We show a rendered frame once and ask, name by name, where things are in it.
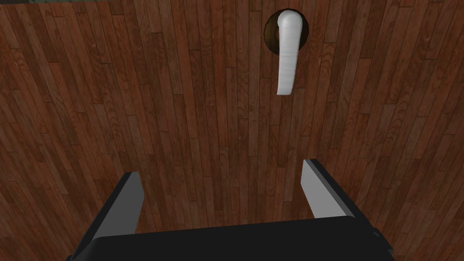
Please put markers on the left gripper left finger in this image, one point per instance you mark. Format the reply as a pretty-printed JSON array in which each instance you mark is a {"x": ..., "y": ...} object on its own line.
[{"x": 121, "y": 208}]

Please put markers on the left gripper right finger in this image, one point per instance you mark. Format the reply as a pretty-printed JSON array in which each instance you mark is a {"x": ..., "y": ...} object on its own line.
[{"x": 324, "y": 195}]

